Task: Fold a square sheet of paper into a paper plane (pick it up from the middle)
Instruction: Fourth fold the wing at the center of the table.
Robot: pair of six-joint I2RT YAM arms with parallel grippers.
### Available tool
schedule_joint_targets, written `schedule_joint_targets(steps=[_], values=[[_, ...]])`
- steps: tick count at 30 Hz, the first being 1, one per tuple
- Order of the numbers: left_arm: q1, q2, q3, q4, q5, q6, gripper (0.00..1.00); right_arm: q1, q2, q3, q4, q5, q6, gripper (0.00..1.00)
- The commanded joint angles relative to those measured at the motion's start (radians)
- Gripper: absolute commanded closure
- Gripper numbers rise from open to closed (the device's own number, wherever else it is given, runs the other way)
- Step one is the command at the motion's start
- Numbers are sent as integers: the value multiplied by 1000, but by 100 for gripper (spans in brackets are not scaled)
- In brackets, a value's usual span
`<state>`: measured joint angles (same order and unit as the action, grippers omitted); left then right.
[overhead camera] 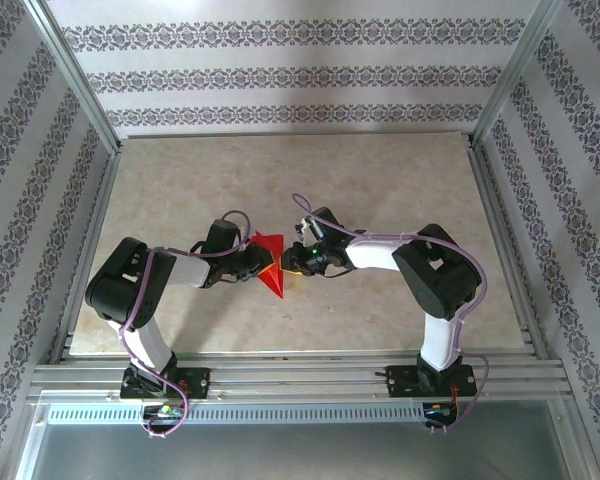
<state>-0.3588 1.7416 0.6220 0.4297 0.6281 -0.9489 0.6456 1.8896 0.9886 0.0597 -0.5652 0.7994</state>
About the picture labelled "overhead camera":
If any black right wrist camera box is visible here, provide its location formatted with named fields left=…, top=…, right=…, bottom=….
left=299, top=206, right=342, bottom=242

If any slotted grey cable duct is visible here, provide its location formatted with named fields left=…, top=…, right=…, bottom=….
left=46, top=403, right=427, bottom=426

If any grey metal sheet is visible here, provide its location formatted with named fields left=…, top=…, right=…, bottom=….
left=12, top=399, right=594, bottom=480

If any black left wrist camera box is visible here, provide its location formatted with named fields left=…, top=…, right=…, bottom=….
left=201, top=219, right=245, bottom=255

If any aluminium side rail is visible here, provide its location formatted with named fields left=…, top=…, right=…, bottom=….
left=49, top=149, right=124, bottom=364
left=467, top=142, right=549, bottom=361

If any small electronics board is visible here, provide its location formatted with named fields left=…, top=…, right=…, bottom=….
left=143, top=403, right=187, bottom=420
left=423, top=402, right=459, bottom=420

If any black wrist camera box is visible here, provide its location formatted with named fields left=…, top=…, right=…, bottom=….
left=299, top=206, right=342, bottom=242
left=201, top=219, right=245, bottom=255

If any red paper sheet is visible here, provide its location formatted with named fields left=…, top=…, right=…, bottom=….
left=248, top=230, right=287, bottom=301

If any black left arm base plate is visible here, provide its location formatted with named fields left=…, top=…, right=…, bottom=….
left=119, top=367, right=212, bottom=401

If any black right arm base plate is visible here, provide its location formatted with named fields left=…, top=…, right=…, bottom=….
left=387, top=364, right=477, bottom=399

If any aluminium frame post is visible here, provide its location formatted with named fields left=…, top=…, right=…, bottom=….
left=22, top=0, right=125, bottom=157
left=469, top=0, right=569, bottom=149

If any wide aluminium rail beam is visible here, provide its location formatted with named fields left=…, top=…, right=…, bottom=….
left=27, top=349, right=576, bottom=404

